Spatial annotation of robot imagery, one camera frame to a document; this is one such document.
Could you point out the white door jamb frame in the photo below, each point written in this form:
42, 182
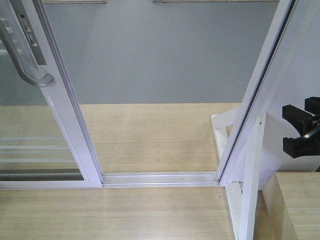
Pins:
252, 100

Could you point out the white triangular support bracket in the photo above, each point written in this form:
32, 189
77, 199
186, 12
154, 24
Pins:
242, 184

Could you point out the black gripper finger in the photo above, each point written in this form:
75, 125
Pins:
301, 120
307, 145

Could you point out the aluminium floor door track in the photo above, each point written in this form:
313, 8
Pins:
160, 179

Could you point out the silver door handle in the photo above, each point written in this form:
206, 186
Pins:
7, 41

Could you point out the white framed sliding glass door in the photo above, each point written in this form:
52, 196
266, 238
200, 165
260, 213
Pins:
44, 140

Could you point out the white panel wall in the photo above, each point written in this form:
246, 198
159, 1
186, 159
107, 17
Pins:
297, 66

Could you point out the light wooden box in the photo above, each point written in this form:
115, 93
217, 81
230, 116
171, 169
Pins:
293, 205

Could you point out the silver door lock plate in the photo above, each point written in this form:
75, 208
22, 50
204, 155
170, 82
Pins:
31, 39

